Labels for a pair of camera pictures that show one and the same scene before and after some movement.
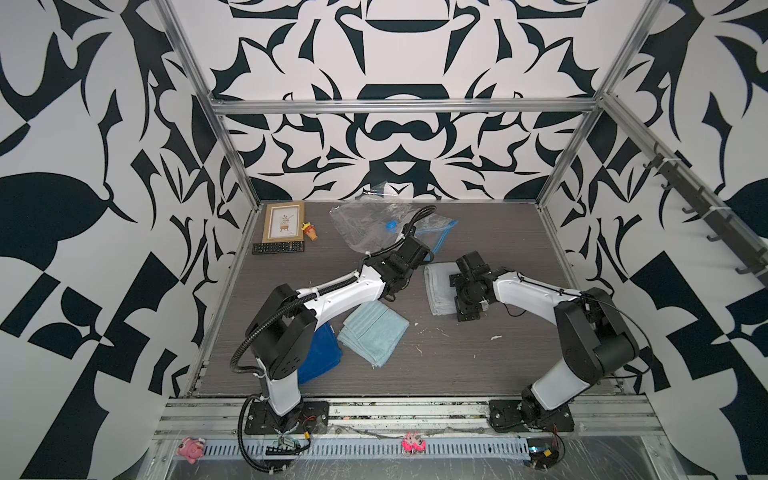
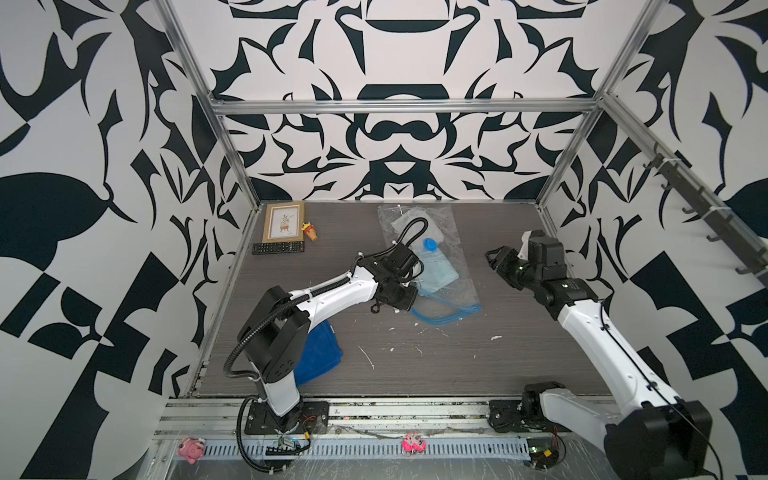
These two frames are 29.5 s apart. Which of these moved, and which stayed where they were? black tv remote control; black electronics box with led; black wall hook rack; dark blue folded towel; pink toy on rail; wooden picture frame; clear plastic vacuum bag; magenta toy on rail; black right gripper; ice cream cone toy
Moved: black right gripper; clear plastic vacuum bag
Stayed: ice cream cone toy; pink toy on rail; black electronics box with led; black wall hook rack; wooden picture frame; black tv remote control; dark blue folded towel; magenta toy on rail
